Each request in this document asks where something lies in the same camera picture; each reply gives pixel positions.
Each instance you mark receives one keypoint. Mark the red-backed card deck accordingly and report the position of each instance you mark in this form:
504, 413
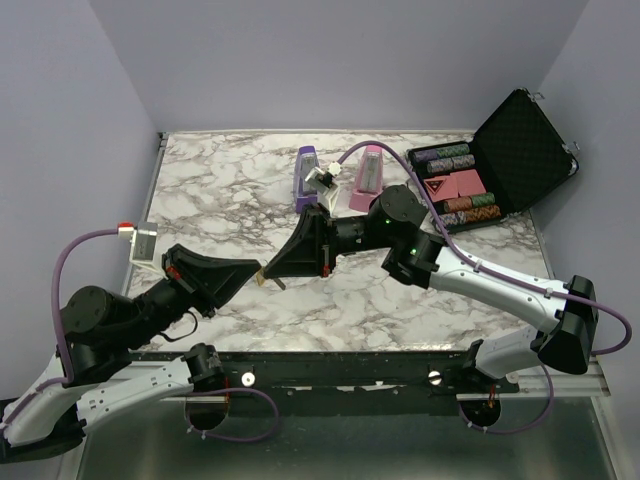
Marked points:
441, 188

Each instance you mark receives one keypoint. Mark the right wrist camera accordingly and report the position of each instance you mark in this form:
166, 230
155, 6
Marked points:
325, 184

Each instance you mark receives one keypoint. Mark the purple metronome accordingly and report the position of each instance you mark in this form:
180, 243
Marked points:
302, 192

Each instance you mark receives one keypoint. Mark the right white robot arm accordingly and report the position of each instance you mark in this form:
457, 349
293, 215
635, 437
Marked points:
560, 325

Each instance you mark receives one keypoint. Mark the pink metronome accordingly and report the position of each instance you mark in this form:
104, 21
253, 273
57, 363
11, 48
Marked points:
368, 183

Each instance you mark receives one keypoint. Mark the black poker chip case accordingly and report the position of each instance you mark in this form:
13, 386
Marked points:
518, 154

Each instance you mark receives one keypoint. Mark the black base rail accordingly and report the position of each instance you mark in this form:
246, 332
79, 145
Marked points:
328, 384

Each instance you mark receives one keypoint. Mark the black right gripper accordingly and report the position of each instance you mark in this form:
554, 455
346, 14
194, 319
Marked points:
311, 251

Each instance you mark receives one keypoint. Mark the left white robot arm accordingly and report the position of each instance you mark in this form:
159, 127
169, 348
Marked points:
101, 329

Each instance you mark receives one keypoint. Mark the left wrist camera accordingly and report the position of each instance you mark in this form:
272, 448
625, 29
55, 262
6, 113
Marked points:
143, 244

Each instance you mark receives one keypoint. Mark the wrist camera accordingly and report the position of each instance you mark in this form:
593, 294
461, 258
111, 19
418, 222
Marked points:
143, 244
325, 184

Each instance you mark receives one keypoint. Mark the pink card deck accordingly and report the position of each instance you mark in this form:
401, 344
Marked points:
468, 182

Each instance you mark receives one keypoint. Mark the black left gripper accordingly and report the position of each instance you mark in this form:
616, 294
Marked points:
207, 282

